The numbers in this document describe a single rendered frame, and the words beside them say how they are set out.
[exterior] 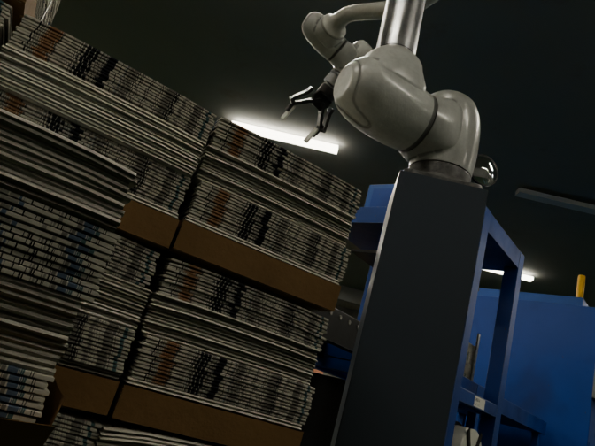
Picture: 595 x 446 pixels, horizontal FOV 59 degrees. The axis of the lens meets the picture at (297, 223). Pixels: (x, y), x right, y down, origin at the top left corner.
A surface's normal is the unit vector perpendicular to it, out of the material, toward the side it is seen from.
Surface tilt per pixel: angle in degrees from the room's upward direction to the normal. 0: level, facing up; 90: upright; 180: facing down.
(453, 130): 94
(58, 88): 90
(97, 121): 90
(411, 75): 81
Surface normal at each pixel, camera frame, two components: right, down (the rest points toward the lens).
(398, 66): 0.35, -0.38
